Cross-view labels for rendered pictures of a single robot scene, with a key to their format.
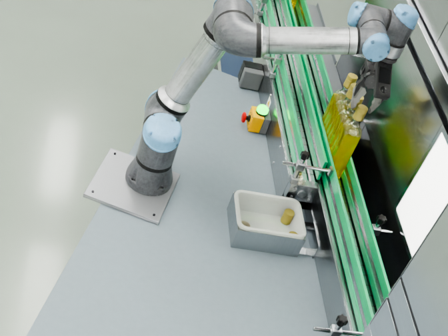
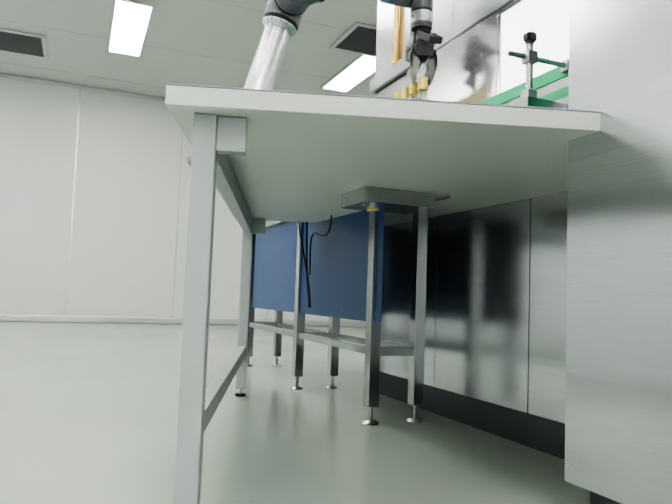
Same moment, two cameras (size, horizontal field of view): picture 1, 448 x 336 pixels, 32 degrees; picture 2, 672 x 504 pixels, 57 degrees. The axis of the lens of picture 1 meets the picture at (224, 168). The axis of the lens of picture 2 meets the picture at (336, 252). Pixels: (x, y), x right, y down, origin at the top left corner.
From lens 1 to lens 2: 200 cm
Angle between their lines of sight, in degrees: 43
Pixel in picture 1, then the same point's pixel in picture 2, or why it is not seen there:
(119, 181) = not seen: hidden behind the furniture
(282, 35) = not seen: outside the picture
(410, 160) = (487, 72)
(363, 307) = (536, 86)
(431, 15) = (436, 27)
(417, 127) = (476, 54)
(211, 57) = (278, 38)
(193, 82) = (268, 68)
